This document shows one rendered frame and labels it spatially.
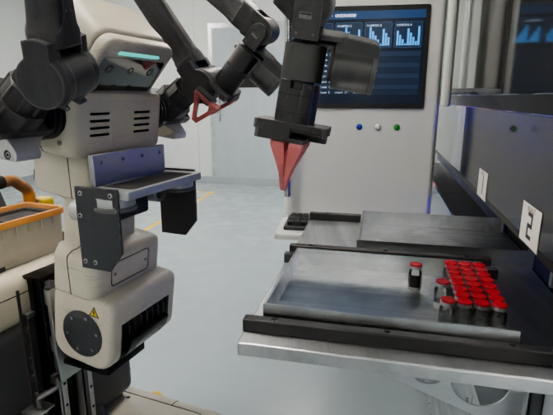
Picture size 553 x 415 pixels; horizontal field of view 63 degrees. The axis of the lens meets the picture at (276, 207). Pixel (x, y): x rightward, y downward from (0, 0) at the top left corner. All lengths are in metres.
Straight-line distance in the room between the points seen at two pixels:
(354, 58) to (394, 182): 0.98
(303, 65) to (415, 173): 1.00
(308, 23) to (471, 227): 0.79
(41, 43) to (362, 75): 0.44
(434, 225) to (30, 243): 1.01
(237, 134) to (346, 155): 4.91
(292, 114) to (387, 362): 0.35
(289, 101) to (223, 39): 5.86
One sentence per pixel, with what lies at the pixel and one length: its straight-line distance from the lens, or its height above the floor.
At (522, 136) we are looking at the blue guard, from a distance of 0.84.
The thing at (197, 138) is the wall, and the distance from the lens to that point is 6.62.
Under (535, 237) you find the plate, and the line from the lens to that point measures 0.74.
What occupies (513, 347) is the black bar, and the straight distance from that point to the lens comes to 0.66.
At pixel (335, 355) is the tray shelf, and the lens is 0.63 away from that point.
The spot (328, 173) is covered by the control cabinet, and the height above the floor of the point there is 0.95.
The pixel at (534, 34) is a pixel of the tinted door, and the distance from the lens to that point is 0.88.
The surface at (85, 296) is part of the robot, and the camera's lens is 1.01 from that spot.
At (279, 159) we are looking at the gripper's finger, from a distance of 0.64.
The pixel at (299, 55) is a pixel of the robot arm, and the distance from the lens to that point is 0.62.
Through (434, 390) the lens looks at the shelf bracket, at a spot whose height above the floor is 0.78.
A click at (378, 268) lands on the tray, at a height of 0.89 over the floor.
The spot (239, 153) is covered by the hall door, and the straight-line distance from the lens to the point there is 6.41.
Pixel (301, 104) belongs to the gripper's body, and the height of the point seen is 1.19.
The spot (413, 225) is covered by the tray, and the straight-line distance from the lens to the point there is 1.22.
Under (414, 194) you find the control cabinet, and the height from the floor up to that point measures 0.89.
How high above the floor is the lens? 1.20
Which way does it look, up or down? 14 degrees down
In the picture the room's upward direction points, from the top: straight up
